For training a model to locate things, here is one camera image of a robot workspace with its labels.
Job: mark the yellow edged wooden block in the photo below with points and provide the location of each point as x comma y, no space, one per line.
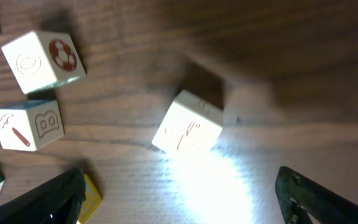
92,202

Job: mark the wooden block red scribble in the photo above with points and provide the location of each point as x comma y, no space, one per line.
191,124

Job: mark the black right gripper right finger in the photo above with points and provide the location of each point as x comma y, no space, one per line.
300,198

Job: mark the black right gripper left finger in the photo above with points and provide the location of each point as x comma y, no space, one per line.
57,201

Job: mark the wooden block hammer B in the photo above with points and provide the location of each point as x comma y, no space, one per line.
30,125

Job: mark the wooden block soccer ball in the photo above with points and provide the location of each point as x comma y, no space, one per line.
42,60

